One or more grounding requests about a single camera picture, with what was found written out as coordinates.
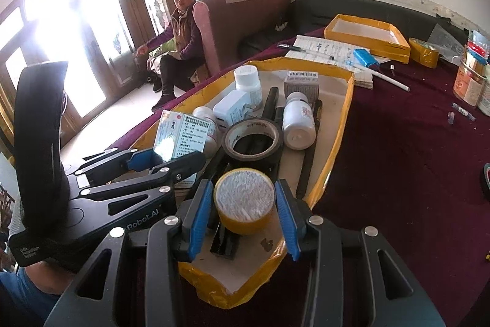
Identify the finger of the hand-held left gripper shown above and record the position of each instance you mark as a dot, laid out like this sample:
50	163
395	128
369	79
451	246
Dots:
139	160
183	162

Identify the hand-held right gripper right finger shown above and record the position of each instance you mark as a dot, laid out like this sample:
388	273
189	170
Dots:
287	223

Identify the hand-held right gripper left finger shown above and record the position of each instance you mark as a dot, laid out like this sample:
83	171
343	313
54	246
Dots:
201	219

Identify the white medicine box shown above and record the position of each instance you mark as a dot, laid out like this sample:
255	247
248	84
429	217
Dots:
183	139

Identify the small yellow tape roll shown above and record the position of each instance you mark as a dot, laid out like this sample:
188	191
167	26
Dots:
245	223

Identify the black pen with gold clip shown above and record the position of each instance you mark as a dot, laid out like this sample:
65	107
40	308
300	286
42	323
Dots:
308	166

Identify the yellow taped cardboard tray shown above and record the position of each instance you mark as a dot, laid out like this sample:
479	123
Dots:
367	47
338	135

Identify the white medicine bottle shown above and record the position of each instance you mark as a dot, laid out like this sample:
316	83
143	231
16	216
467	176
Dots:
248	82
205	114

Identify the white charger adapter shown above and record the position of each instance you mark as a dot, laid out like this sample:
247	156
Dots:
231	108

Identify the black tape roll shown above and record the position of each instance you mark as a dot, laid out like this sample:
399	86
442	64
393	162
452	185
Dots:
252	124
486	181

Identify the white bottle with red label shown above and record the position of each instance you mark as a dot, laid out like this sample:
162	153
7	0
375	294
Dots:
298	127

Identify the grey box with barcode label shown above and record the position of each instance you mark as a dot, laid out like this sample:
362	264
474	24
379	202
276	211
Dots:
302	82

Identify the brown sofa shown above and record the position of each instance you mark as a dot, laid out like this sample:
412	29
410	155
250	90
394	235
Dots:
237	16

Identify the black ballpoint pen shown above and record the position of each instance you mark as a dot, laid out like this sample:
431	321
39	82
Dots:
293	47

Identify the small black white object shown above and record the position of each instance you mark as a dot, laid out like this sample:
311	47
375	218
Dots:
281	26

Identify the clear syringe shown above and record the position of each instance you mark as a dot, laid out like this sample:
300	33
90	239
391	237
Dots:
325	57

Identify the white pen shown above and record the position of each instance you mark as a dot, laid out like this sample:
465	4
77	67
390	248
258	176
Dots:
386	78

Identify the open written notebook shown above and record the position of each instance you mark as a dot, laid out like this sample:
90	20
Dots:
317	45

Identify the blue battery pack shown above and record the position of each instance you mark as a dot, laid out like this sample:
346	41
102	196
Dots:
363	57

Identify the small clear cap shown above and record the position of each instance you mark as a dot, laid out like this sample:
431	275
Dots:
452	118

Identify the dark sofa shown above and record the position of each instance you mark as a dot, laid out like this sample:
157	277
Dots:
314	9

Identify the small silver tube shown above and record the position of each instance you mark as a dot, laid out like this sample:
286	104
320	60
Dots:
464	111

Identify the large yellow tape roll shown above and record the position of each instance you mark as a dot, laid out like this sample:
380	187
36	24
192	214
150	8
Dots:
423	57

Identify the white jar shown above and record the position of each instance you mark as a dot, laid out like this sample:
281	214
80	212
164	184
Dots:
485	91

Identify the clear plastic bag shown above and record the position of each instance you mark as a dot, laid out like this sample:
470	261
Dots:
444	39

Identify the clear jar with red band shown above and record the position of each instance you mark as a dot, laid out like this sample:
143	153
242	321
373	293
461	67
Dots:
476	51

